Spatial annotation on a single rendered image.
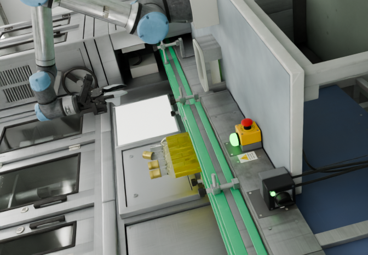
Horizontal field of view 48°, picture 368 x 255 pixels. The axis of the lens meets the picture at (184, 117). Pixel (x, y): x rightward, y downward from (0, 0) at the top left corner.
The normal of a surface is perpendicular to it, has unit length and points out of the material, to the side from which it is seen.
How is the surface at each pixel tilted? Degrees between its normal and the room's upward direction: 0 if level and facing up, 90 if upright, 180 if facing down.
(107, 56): 90
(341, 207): 90
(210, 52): 90
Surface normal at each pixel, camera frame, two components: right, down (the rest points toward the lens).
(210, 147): -0.18, -0.83
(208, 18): 0.19, 0.58
